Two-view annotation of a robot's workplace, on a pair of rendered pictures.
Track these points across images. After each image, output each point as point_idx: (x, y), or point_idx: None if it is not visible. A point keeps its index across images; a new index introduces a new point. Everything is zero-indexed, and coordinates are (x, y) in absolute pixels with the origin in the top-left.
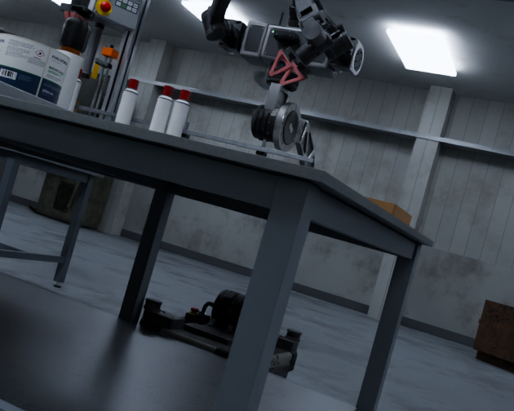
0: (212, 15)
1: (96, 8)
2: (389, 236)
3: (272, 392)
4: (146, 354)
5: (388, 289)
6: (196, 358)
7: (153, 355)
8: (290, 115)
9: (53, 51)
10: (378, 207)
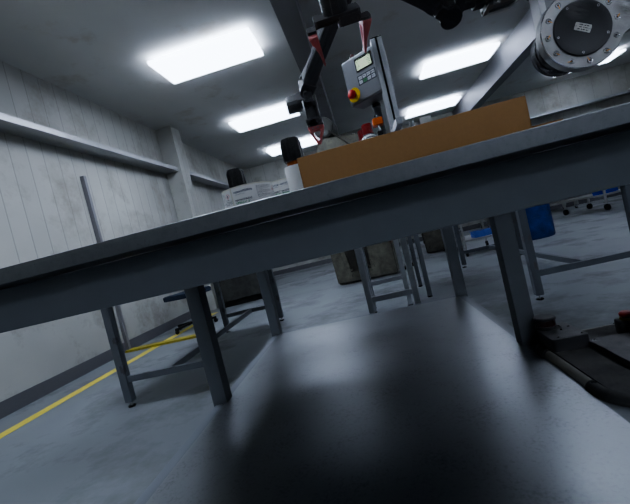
0: (422, 10)
1: (350, 100)
2: (380, 212)
3: (549, 489)
4: (435, 404)
5: None
6: (516, 404)
7: (445, 404)
8: (562, 15)
9: (232, 189)
10: (70, 252)
